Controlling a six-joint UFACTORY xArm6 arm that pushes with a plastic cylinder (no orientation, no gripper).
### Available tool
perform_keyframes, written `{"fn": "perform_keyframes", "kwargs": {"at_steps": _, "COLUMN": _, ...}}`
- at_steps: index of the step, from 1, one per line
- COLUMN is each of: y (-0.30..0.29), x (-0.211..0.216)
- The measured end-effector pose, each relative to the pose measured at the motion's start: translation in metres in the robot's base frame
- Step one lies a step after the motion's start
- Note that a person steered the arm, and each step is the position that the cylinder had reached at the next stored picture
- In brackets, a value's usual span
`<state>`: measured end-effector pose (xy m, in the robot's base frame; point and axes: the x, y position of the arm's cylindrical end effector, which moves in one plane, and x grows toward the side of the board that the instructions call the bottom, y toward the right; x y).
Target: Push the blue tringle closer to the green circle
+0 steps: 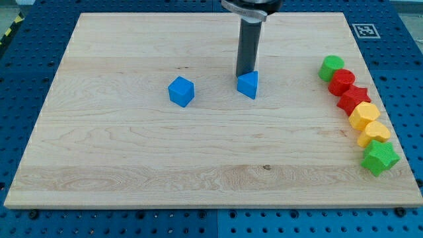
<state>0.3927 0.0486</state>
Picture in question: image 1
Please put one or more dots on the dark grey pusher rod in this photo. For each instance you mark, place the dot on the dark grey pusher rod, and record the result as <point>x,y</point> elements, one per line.
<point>249,36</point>

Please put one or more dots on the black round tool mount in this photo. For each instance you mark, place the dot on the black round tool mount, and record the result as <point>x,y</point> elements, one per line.
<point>253,10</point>

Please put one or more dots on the blue triangle block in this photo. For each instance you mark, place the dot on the blue triangle block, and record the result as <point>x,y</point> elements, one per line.
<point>247,84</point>

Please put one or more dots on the blue cube block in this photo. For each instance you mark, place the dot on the blue cube block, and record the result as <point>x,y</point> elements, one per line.
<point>181,91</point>

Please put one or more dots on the green cylinder block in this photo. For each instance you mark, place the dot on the green cylinder block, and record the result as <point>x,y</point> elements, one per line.
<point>328,67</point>

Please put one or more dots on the red cylinder block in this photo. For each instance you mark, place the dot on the red cylinder block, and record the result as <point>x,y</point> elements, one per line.
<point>341,81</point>

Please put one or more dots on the white fiducial marker tag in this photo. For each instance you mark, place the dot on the white fiducial marker tag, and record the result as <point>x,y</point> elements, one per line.
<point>366,31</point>

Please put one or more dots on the light wooden board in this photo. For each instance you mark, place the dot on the light wooden board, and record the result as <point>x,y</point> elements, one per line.
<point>108,136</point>

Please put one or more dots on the red star block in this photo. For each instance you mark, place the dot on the red star block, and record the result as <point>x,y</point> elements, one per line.
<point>352,97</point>

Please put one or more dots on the yellow hexagon block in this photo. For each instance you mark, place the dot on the yellow hexagon block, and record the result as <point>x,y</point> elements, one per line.
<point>363,114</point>

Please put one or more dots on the yellow heart block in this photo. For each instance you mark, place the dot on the yellow heart block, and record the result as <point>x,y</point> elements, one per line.
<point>373,131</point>

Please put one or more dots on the green star block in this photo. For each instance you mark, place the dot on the green star block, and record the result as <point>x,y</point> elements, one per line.
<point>379,157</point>

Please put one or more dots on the yellow black hazard tape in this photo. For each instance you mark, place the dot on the yellow black hazard tape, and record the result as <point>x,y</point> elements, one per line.
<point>12,30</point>

